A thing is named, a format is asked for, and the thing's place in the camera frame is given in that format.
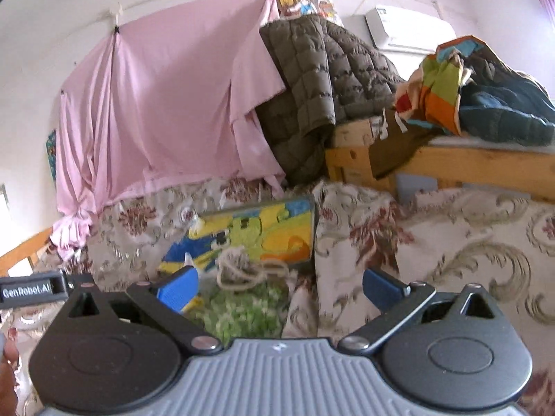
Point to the wooden bunk bed frame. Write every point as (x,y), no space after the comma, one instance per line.
(468,162)

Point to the colourful patchwork cloth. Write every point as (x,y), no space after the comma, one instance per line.
(438,95)

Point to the floral satin blanket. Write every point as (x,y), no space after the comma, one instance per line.
(455,234)

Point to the pale blue panel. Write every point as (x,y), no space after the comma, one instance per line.
(414,188)

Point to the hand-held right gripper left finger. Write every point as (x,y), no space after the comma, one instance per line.
(177,294)

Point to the comic wall poster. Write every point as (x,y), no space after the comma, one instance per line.
(303,0)

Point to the dark blue puffer jacket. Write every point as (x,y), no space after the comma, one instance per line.
(498,112)

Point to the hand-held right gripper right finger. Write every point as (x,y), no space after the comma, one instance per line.
(383,289)

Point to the pink hanging curtain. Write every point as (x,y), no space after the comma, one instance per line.
(173,95)

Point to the wooden bed rail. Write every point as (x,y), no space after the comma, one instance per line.
(30,251)

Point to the white mattress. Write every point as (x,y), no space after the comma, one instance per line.
(477,142)

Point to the glass jar of green stars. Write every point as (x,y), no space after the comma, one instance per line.
(243,312)

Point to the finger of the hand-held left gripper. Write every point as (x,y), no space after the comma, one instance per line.
(80,280)

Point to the person's left hand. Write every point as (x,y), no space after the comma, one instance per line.
(6,381)

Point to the window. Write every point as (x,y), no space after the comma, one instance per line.
(3,196)

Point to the olive quilted jacket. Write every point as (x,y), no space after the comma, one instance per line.
(312,86)

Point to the white air conditioner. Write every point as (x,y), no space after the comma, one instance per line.
(403,26)

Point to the small colourful wall poster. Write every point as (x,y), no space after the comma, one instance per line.
(52,156)

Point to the cartoon printed tray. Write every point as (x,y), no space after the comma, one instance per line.
(269,229)

